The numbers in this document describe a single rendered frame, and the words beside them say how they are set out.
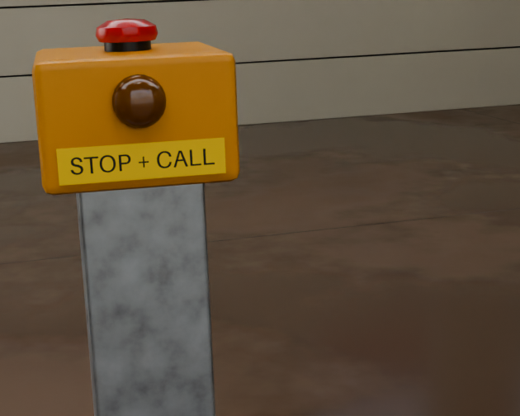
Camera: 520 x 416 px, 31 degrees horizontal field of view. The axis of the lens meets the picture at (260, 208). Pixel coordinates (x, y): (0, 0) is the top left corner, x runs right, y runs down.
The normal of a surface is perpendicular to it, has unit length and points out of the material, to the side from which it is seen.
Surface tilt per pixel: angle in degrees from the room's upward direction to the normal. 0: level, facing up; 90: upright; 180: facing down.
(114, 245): 90
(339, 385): 0
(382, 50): 90
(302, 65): 90
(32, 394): 0
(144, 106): 94
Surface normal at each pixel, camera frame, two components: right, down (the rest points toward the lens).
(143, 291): 0.22, 0.22
